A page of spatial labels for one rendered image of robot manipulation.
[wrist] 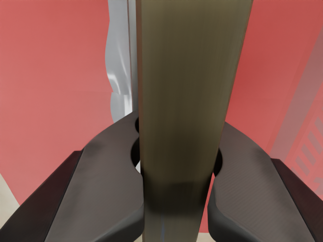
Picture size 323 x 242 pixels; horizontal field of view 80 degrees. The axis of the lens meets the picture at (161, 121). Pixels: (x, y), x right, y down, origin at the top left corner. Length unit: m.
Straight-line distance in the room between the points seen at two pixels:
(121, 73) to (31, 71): 0.07
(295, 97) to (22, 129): 0.25
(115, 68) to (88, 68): 0.02
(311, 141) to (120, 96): 0.18
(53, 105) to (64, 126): 0.02
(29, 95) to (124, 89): 0.08
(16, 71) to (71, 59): 0.05
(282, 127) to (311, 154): 0.05
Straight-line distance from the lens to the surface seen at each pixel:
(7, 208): 0.34
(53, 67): 0.18
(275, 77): 0.18
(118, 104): 0.17
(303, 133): 0.22
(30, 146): 0.24
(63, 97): 0.19
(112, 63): 0.16
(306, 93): 0.20
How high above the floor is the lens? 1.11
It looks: 59 degrees down
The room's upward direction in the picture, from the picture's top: 178 degrees counter-clockwise
